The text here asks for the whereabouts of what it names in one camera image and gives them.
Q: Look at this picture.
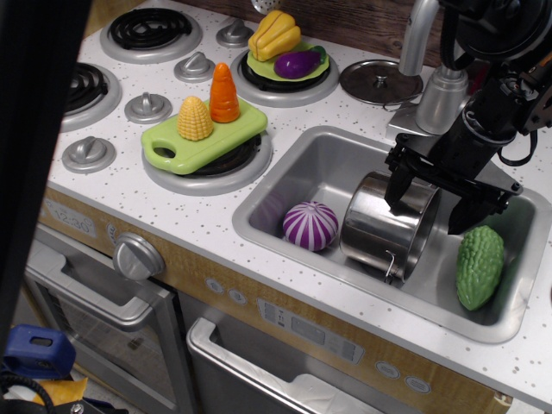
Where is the silver stove knob upper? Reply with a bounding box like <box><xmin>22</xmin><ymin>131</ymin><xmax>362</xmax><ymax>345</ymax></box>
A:
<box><xmin>173</xmin><ymin>52</ymin><xmax>215</xmax><ymax>83</ymax></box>

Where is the stove burner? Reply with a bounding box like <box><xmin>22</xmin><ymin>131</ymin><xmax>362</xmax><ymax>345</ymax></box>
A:
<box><xmin>100</xmin><ymin>8</ymin><xmax>203</xmax><ymax>65</ymax></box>
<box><xmin>60</xmin><ymin>62</ymin><xmax>122</xmax><ymax>133</ymax></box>
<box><xmin>141</xmin><ymin>132</ymin><xmax>273</xmax><ymax>197</ymax></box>
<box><xmin>230</xmin><ymin>52</ymin><xmax>339</xmax><ymax>108</ymax></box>

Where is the purple toy eggplant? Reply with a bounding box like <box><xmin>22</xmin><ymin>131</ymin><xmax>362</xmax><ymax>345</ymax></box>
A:
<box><xmin>273</xmin><ymin>46</ymin><xmax>327</xmax><ymax>79</ymax></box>

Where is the orange toy carrot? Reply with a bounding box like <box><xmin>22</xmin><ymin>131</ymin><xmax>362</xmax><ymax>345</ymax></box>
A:
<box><xmin>209</xmin><ymin>62</ymin><xmax>241</xmax><ymax>123</ymax></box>

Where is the blue clamp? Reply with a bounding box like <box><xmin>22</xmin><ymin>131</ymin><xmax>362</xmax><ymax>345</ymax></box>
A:
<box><xmin>3</xmin><ymin>324</ymin><xmax>76</xmax><ymax>380</ymax></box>

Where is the yellow toy corn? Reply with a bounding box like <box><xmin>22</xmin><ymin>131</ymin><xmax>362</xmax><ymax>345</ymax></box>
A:
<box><xmin>177</xmin><ymin>96</ymin><xmax>214</xmax><ymax>141</ymax></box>

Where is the back right stove burner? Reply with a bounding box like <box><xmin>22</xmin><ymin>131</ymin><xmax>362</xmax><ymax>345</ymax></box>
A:
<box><xmin>230</xmin><ymin>52</ymin><xmax>339</xmax><ymax>108</ymax></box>

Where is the silver stove knob middle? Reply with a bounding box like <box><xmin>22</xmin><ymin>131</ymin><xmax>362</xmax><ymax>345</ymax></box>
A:
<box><xmin>124</xmin><ymin>92</ymin><xmax>173</xmax><ymax>124</ymax></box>

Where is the steel pot lid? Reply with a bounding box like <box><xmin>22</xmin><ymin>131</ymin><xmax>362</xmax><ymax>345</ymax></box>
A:
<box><xmin>339</xmin><ymin>60</ymin><xmax>423</xmax><ymax>105</ymax></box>

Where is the purple white toy onion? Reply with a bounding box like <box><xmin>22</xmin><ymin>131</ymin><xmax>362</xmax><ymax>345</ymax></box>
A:
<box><xmin>283</xmin><ymin>201</ymin><xmax>339</xmax><ymax>252</ymax></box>

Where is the yellow toy bell pepper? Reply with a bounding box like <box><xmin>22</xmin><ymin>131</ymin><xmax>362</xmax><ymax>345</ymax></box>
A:
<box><xmin>248</xmin><ymin>10</ymin><xmax>302</xmax><ymax>62</ymax></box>

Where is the green toy plate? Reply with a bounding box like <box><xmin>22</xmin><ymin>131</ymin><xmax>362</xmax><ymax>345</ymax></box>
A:
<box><xmin>246</xmin><ymin>41</ymin><xmax>329</xmax><ymax>82</ymax></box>

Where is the silver sink basin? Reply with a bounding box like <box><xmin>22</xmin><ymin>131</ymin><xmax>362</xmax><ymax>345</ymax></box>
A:
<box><xmin>233</xmin><ymin>127</ymin><xmax>551</xmax><ymax>343</ymax></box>

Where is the silver oven dial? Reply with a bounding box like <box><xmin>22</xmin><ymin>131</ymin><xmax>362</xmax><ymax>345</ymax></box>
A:
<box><xmin>112</xmin><ymin>232</ymin><xmax>166</xmax><ymax>281</ymax></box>

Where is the green toy bitter gourd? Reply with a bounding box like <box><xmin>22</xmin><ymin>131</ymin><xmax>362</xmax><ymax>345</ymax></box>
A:
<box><xmin>455</xmin><ymin>225</ymin><xmax>505</xmax><ymax>311</ymax></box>

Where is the dishwasher door with handle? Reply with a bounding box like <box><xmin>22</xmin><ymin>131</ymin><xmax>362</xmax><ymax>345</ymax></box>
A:
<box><xmin>186</xmin><ymin>317</ymin><xmax>414</xmax><ymax>413</ymax></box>

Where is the green cutting board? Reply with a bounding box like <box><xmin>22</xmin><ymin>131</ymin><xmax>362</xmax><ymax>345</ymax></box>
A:
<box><xmin>141</xmin><ymin>99</ymin><xmax>267</xmax><ymax>175</ymax></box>

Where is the front left stove burner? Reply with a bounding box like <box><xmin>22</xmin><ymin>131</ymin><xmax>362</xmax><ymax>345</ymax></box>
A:
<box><xmin>60</xmin><ymin>62</ymin><xmax>122</xmax><ymax>133</ymax></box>

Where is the silver stove knob front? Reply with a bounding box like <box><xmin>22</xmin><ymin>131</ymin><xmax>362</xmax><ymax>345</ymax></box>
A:
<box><xmin>61</xmin><ymin>136</ymin><xmax>116</xmax><ymax>174</ymax></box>

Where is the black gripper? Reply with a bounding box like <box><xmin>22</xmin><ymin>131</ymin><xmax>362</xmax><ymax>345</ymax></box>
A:
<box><xmin>385</xmin><ymin>109</ymin><xmax>523</xmax><ymax>235</ymax></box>

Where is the front right stove burner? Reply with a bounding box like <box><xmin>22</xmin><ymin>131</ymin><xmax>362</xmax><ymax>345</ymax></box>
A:
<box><xmin>141</xmin><ymin>132</ymin><xmax>273</xmax><ymax>197</ymax></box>

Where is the black post foreground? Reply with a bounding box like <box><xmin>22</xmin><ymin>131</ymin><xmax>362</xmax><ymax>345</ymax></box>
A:
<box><xmin>1</xmin><ymin>1</ymin><xmax>91</xmax><ymax>342</ymax></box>

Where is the silver stove knob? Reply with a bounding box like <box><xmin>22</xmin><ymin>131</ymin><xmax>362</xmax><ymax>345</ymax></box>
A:
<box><xmin>173</xmin><ymin>52</ymin><xmax>215</xmax><ymax>83</ymax></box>
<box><xmin>61</xmin><ymin>136</ymin><xmax>116</xmax><ymax>174</ymax></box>
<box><xmin>216</xmin><ymin>19</ymin><xmax>254</xmax><ymax>48</ymax></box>
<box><xmin>124</xmin><ymin>92</ymin><xmax>173</xmax><ymax>124</ymax></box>

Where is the oven door with handle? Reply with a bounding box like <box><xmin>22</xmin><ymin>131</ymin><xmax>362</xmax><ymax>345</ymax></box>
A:
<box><xmin>25</xmin><ymin>224</ymin><xmax>198</xmax><ymax>413</ymax></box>

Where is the silver faucet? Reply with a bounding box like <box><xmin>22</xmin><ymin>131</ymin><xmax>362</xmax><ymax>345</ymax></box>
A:
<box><xmin>387</xmin><ymin>0</ymin><xmax>468</xmax><ymax>139</ymax></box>

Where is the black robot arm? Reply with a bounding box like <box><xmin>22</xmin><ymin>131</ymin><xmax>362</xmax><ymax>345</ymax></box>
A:
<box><xmin>385</xmin><ymin>1</ymin><xmax>551</xmax><ymax>234</ymax></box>

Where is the back left stove burner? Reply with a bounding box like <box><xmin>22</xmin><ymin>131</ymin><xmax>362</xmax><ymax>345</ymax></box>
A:
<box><xmin>100</xmin><ymin>8</ymin><xmax>203</xmax><ymax>65</ymax></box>

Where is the silver stove knob back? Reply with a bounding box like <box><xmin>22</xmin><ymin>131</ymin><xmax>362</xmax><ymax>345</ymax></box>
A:
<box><xmin>216</xmin><ymin>19</ymin><xmax>254</xmax><ymax>48</ymax></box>

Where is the stainless steel pot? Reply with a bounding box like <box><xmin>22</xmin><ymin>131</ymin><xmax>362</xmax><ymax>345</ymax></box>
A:
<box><xmin>340</xmin><ymin>171</ymin><xmax>441</xmax><ymax>283</ymax></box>

